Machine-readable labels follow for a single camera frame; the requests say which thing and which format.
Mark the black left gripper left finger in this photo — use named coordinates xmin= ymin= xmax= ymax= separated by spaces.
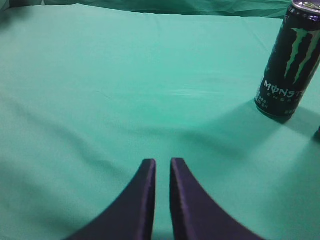
xmin=67 ymin=159 xmax=156 ymax=240

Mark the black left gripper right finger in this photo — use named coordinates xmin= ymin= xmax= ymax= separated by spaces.
xmin=170 ymin=158 xmax=261 ymax=240

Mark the green tablecloth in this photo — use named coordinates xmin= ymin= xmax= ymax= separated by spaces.
xmin=0 ymin=4 xmax=320 ymax=240

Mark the dark can at edge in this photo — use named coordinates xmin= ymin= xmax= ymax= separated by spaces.
xmin=312 ymin=127 xmax=320 ymax=142

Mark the black Monster energy can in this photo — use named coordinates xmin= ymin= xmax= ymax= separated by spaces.
xmin=254 ymin=0 xmax=320 ymax=118

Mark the green backdrop cloth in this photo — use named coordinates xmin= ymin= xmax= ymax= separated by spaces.
xmin=0 ymin=0 xmax=291 ymax=18

